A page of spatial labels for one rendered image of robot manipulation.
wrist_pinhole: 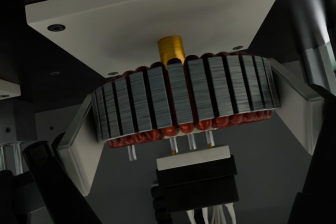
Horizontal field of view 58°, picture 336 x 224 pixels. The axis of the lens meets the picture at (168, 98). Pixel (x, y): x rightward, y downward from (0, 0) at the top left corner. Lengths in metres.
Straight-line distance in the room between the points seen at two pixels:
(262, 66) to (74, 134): 0.10
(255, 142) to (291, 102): 0.32
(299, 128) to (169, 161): 0.12
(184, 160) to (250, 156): 0.25
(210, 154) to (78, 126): 0.12
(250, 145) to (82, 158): 0.36
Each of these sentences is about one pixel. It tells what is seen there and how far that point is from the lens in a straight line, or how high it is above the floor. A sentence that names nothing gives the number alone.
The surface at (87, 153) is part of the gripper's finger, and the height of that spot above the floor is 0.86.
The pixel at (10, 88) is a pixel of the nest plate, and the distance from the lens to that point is 0.34.
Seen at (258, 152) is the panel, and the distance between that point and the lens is 0.49.
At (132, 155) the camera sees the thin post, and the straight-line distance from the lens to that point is 0.31.
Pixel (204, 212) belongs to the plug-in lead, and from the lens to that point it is 0.36.
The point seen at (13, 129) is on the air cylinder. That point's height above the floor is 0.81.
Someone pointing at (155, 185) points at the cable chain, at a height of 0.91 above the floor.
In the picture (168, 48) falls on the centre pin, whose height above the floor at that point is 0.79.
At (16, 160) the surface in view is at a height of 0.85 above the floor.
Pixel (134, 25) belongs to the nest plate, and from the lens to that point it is 0.20.
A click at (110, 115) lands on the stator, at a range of 0.16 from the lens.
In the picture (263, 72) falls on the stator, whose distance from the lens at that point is 0.16.
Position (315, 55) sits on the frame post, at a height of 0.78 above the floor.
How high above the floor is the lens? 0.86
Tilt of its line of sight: 9 degrees down
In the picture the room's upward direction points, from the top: 169 degrees clockwise
